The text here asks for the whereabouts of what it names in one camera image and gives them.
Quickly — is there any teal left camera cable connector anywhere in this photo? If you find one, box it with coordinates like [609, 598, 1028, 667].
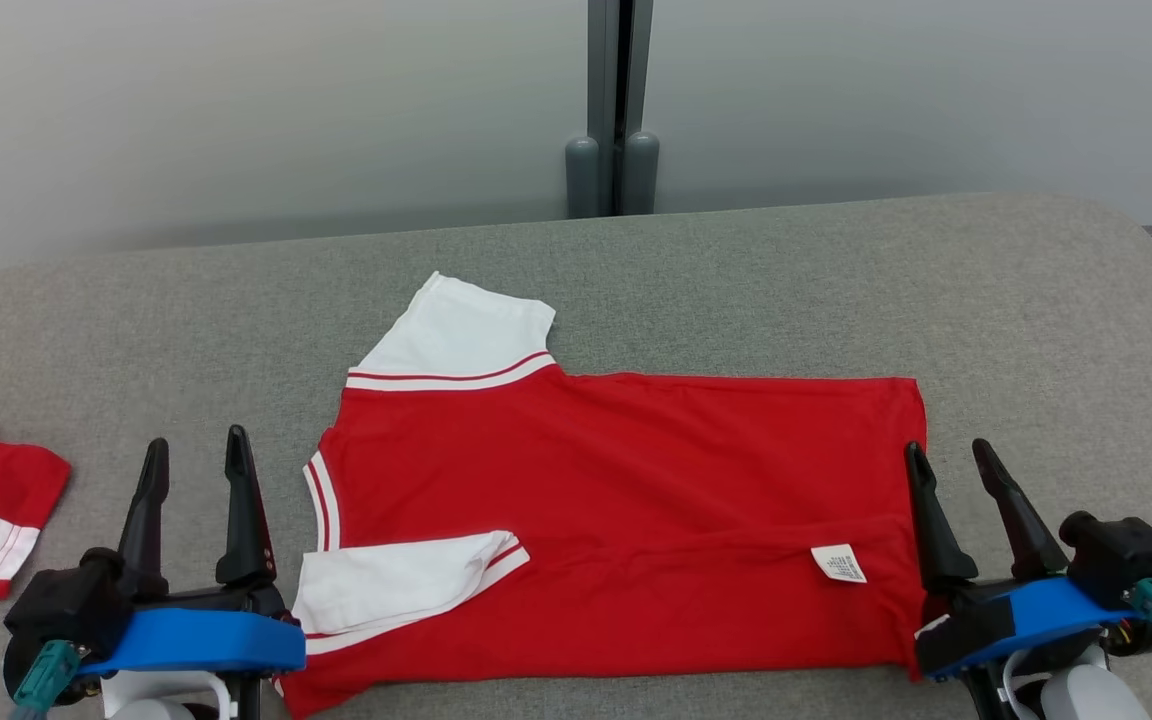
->
[9, 640, 84, 720]

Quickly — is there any grey cylindrical post foot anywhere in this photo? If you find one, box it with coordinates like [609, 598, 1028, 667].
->
[622, 131, 661, 217]
[564, 135, 601, 220]

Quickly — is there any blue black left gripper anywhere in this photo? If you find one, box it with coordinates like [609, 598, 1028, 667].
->
[76, 425, 308, 678]

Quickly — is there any red white numbered jersey shirt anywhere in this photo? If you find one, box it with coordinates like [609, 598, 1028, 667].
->
[276, 271, 930, 720]

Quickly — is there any grey double partition post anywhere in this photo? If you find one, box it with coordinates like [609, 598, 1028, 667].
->
[586, 0, 655, 218]

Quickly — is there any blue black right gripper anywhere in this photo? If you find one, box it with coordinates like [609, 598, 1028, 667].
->
[903, 438, 1139, 684]

